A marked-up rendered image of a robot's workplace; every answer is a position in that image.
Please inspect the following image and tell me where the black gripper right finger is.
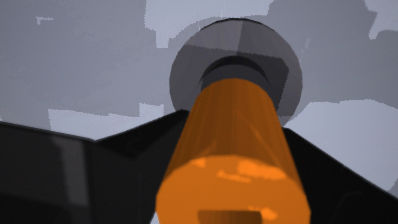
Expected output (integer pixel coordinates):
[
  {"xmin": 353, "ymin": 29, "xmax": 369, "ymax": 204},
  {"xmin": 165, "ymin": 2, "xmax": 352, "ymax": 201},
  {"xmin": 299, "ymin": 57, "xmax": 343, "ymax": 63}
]
[{"xmin": 282, "ymin": 127, "xmax": 398, "ymax": 224}]

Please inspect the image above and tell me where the orange knob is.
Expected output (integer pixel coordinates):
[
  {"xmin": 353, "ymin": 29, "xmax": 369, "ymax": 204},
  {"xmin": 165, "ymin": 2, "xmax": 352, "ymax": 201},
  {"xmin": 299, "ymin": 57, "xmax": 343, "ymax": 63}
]
[{"xmin": 156, "ymin": 78, "xmax": 311, "ymax": 224}]

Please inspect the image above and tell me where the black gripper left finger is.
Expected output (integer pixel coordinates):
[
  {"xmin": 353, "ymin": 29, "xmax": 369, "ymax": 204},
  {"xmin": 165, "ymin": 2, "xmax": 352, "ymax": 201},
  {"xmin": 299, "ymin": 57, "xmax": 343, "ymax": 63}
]
[{"xmin": 0, "ymin": 109, "xmax": 190, "ymax": 224}]

